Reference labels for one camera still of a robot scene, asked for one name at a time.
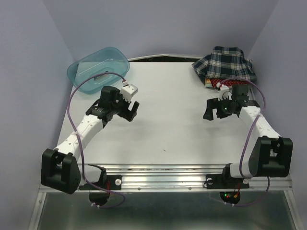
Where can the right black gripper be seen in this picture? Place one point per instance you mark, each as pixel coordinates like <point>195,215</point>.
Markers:
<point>212,103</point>

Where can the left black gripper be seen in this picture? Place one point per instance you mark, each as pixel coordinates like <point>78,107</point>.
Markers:
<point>127,114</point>

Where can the red polka dot skirt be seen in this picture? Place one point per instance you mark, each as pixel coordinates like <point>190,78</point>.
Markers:
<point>228,83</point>

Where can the navy plaid skirt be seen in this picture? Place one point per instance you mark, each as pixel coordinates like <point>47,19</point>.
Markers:
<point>223,63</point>

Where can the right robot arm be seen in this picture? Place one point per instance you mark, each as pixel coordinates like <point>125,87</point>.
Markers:
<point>265,153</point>

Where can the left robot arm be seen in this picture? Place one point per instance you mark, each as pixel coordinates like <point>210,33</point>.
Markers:
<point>59,166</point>

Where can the teal plastic basket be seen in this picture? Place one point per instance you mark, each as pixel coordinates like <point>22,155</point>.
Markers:
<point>92,72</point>

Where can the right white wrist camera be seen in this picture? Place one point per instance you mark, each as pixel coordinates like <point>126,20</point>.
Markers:
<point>224,91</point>

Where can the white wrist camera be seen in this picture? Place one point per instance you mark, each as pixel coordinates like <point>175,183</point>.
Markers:
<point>224,91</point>
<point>128,91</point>

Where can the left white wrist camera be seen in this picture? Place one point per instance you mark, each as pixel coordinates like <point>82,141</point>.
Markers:
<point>128,91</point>

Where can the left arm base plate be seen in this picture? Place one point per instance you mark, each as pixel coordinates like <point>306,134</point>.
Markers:
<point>112,182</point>

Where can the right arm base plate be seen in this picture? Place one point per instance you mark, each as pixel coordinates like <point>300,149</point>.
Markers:
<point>217,181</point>

